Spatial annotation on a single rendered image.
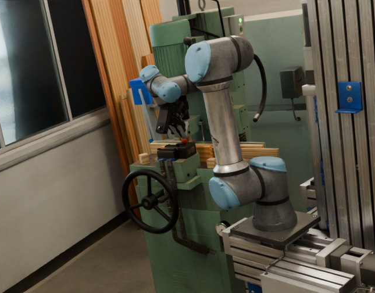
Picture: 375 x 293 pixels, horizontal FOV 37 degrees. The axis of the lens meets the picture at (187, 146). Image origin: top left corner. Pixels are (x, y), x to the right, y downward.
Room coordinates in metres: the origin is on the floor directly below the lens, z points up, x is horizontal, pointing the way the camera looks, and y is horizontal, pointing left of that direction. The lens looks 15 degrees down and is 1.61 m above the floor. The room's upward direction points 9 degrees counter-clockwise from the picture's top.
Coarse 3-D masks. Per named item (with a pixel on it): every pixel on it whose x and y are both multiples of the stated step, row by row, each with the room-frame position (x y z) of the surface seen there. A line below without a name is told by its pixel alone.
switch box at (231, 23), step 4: (228, 16) 2.64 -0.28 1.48; (232, 16) 2.61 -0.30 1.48; (236, 16) 2.62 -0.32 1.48; (240, 16) 2.65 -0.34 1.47; (224, 20) 2.63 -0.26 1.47; (228, 20) 2.62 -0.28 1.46; (232, 20) 2.61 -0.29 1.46; (236, 20) 2.62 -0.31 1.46; (224, 24) 2.63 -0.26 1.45; (228, 24) 2.62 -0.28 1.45; (232, 24) 2.61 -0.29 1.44; (236, 24) 2.61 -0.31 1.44; (244, 24) 2.68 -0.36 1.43; (224, 28) 2.64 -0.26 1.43; (228, 28) 2.62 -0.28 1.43; (232, 28) 2.61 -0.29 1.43; (236, 28) 2.61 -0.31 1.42; (244, 28) 2.67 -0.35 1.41; (228, 32) 2.62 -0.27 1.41; (232, 32) 2.61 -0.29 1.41; (236, 32) 2.61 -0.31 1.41; (240, 32) 2.64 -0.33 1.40; (244, 32) 2.67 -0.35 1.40; (240, 36) 2.63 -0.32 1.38; (244, 36) 2.66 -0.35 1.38
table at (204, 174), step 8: (152, 160) 2.50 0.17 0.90; (136, 168) 2.46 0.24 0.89; (144, 168) 2.43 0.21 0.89; (152, 168) 2.41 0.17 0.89; (200, 168) 2.26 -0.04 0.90; (208, 168) 2.24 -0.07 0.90; (144, 176) 2.44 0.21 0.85; (200, 176) 2.25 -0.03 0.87; (208, 176) 2.24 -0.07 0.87; (160, 184) 2.27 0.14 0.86; (184, 184) 2.19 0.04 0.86; (192, 184) 2.20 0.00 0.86
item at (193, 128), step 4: (192, 116) 2.52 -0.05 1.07; (196, 116) 2.51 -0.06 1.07; (200, 116) 2.53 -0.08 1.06; (184, 120) 2.46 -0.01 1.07; (188, 120) 2.45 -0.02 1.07; (192, 120) 2.47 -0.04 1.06; (196, 120) 2.50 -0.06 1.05; (188, 124) 2.44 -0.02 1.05; (192, 124) 2.47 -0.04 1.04; (196, 124) 2.49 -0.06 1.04; (188, 128) 2.44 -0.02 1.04; (192, 128) 2.47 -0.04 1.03; (196, 128) 2.49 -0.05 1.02; (200, 128) 2.51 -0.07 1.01; (188, 132) 2.43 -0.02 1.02; (192, 132) 2.46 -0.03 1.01; (196, 132) 2.48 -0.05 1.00; (176, 136) 2.46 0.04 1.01; (188, 136) 2.43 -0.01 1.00
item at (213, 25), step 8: (216, 8) 2.79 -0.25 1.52; (224, 8) 2.67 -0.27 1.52; (232, 8) 2.72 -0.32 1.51; (208, 16) 2.58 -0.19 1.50; (216, 16) 2.60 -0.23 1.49; (224, 16) 2.66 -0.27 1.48; (208, 24) 2.58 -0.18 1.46; (216, 24) 2.59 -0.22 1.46; (216, 32) 2.58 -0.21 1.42; (232, 96) 2.63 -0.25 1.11; (240, 96) 2.70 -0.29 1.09; (240, 104) 2.69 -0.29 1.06; (248, 120) 2.74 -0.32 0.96; (192, 136) 2.68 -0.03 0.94; (200, 136) 2.66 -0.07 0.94; (208, 136) 2.63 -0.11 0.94; (248, 136) 2.72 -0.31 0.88
